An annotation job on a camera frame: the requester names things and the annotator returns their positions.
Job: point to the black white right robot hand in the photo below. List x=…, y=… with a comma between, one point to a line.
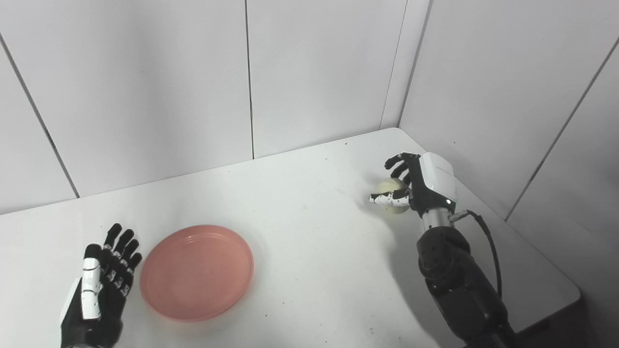
x=430, y=186

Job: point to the pink round plate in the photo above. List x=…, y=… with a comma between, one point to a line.
x=196, y=273

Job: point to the cream steamed bun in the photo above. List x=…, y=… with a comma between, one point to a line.
x=390, y=185

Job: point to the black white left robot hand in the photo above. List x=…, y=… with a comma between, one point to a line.
x=104, y=299

